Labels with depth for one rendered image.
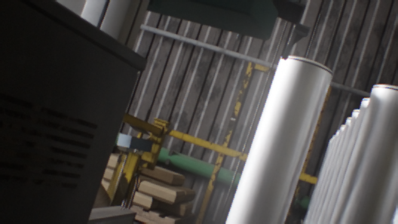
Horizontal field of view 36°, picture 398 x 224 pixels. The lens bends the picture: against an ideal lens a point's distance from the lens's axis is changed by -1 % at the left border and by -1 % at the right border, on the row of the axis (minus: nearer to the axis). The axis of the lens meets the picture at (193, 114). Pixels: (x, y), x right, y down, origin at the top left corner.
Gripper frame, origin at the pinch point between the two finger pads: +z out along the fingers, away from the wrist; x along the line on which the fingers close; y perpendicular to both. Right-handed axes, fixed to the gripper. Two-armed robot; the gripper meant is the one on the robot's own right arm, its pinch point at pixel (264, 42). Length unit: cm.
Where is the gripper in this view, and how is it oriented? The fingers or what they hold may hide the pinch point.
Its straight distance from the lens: 167.5
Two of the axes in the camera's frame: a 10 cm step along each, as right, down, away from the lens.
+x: 8.9, 4.1, -2.0
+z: -3.2, 8.8, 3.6
